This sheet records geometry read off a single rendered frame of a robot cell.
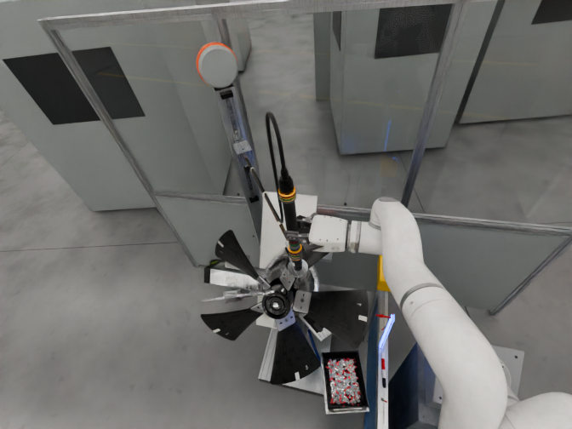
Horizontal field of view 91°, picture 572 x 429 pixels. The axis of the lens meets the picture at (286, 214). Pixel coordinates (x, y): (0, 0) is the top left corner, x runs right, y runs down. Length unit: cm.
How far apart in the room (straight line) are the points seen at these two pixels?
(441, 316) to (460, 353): 6
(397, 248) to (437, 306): 17
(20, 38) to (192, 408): 292
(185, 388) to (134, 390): 39
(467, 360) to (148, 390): 237
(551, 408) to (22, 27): 317
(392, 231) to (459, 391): 31
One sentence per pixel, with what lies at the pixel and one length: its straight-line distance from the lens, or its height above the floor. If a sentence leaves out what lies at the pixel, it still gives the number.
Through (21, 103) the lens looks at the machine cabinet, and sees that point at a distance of 344.
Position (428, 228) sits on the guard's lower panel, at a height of 91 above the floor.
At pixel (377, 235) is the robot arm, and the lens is 75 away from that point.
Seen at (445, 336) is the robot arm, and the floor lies 184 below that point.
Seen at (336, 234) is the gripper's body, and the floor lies 167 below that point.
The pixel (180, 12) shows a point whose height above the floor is 204.
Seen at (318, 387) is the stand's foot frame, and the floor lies 8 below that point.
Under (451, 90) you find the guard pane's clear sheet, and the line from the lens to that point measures 137.
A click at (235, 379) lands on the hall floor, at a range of 240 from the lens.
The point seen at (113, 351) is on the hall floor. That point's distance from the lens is 289.
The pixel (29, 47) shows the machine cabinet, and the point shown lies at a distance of 308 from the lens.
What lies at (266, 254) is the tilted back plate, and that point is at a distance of 141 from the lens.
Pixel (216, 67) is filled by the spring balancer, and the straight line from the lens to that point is 125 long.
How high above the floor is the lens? 227
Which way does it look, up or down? 47 degrees down
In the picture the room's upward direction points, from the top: 9 degrees counter-clockwise
